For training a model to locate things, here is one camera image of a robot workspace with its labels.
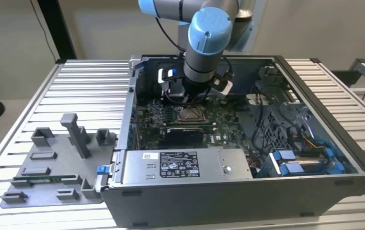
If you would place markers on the silver square CPU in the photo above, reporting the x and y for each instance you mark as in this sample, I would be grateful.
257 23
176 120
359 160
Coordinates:
192 115

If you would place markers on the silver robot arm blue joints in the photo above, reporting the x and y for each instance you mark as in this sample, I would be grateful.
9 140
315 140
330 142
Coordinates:
201 62

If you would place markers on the CPU socket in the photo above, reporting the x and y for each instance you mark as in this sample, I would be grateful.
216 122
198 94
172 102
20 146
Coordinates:
205 121

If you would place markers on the black RAM slot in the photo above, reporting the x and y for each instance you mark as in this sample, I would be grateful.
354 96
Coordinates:
197 124

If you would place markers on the green motherboard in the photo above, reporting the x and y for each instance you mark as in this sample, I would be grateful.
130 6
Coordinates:
226 124

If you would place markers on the black graphics card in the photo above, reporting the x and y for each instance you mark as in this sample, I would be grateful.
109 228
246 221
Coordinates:
181 137

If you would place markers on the grey metal drive cage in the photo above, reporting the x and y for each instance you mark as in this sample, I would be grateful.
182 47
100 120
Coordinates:
274 134

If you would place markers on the silver power supply unit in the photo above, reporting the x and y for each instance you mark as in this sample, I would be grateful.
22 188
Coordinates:
137 167

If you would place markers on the blue case latch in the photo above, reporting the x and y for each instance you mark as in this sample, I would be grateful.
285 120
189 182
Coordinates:
101 170

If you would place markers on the dark grey PC case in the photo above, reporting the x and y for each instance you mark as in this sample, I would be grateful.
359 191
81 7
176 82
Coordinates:
201 203

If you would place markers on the grey plastic parts rack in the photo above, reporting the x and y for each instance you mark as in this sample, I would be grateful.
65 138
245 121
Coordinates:
57 167

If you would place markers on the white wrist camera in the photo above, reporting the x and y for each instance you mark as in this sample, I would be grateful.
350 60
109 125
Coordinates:
162 76
225 86

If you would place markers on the black bracket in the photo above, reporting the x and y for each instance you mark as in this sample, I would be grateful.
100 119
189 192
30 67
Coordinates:
345 76

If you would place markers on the black upright post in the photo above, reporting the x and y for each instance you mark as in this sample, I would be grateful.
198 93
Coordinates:
57 28

